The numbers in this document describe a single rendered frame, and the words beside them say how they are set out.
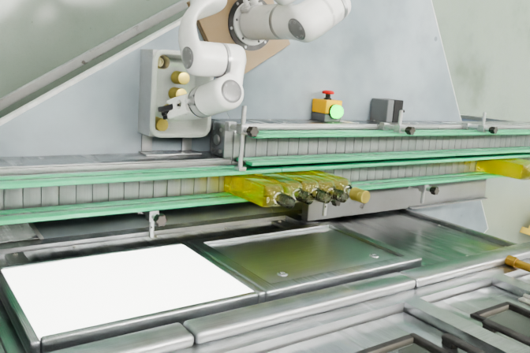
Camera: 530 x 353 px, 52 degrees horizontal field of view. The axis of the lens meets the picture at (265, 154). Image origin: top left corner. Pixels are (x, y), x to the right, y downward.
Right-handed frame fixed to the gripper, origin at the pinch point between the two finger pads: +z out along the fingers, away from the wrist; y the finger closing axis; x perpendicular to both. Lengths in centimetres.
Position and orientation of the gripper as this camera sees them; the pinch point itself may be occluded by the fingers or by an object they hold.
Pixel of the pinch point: (174, 112)
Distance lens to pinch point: 142.0
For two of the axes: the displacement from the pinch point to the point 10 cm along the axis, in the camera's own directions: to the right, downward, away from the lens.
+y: 8.1, -0.7, 5.8
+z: -5.7, 0.9, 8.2
